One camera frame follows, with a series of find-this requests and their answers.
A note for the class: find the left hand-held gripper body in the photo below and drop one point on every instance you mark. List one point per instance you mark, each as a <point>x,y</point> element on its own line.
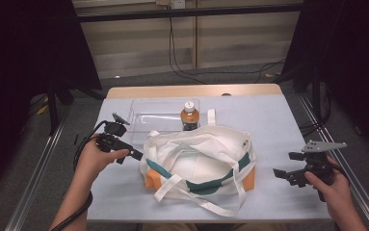
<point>113,136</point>

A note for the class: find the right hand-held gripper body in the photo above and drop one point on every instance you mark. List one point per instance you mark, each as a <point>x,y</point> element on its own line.
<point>317,163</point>

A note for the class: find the clear plastic bin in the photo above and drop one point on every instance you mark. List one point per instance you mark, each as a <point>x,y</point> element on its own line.
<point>159,112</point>

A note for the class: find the orange drink bottle white cap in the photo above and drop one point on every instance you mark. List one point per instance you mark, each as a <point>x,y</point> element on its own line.
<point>189,117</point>

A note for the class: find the white canvas tote bag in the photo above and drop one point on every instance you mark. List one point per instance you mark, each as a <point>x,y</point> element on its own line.
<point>204,160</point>

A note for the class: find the person's left hand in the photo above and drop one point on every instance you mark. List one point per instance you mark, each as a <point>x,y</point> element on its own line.
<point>95,160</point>

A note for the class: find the person's right hand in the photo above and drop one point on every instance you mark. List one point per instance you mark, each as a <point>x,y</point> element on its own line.
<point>329,192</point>

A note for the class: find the light blue table mat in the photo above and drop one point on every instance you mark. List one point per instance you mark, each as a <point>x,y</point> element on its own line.
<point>268,122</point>

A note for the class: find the black metal stand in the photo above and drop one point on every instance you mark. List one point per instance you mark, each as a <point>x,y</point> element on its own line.
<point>53,106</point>

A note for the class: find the small dark round object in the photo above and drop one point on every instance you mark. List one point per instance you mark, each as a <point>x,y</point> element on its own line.
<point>226,94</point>

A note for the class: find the black curtain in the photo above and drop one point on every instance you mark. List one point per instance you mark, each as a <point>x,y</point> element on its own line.
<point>18,64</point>
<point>352,57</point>

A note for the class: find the black horizontal bar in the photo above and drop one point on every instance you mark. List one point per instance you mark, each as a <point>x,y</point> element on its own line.
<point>188,12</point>

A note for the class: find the metal floor rail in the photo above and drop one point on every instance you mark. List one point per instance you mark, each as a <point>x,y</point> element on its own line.
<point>355,183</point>
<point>34,183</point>

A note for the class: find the white wall socket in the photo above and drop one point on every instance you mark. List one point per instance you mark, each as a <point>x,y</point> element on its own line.
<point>178,4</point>

